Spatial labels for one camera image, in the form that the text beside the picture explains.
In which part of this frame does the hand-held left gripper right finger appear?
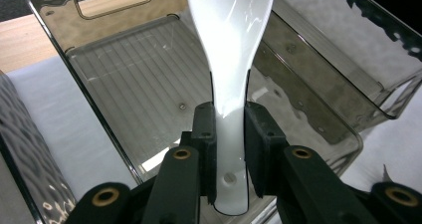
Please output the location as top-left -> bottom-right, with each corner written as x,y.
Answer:
243,101 -> 291,199

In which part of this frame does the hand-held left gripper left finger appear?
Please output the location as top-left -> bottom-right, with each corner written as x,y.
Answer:
179,101 -> 219,206

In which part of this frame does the smoky clear plastic bin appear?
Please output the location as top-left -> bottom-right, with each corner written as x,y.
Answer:
0,70 -> 78,224
271,0 -> 422,120
22,0 -> 364,224

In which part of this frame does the white ceramic spoon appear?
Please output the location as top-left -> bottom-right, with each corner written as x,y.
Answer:
184,0 -> 277,216

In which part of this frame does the white table mat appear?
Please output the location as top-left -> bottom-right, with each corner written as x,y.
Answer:
5,55 -> 422,224

